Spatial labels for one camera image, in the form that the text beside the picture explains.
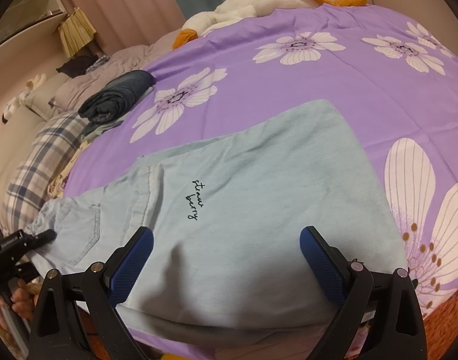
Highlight light blue strawberry pants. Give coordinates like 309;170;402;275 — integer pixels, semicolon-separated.
26;100;407;348

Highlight person's left hand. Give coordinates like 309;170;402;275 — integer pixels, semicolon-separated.
0;280;41;332

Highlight yellow cartoon print sheet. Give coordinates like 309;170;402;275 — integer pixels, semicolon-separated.
47;141;91;199

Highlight plaid pillow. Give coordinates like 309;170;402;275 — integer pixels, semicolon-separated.
1;111;86;233

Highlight folded light green garment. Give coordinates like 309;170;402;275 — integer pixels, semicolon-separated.
81;115;126;141

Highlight small white plush toy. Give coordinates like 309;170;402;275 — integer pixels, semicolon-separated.
1;73;47;125

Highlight grey beige pillow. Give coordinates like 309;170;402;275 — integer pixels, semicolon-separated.
22;73;70;121

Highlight mauve crumpled blanket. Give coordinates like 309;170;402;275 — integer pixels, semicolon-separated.
49;29;180;111

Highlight folded dark blue jeans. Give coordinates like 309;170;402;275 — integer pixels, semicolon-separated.
78;70;156;125

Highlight black cloth item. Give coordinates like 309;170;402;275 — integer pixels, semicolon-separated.
56;55;98;78

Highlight yellow fringed lamp shade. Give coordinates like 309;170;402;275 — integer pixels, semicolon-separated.
58;7;97;59

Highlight purple floral bed cover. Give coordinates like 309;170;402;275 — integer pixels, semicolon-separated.
61;4;458;360

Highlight white goose plush toy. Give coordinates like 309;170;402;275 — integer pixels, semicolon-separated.
172;0;369;50

